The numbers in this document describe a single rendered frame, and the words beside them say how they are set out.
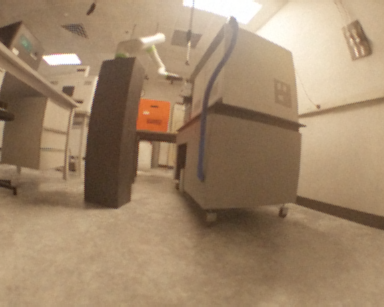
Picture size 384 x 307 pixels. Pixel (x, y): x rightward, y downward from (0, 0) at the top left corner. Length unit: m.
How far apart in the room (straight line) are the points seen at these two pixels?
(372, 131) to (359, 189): 0.47
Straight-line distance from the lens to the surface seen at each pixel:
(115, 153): 1.24
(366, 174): 1.61
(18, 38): 1.38
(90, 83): 2.68
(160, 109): 2.34
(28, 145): 1.71
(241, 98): 1.14
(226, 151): 1.01
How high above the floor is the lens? 0.42
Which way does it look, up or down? 1 degrees up
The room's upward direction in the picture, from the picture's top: 5 degrees clockwise
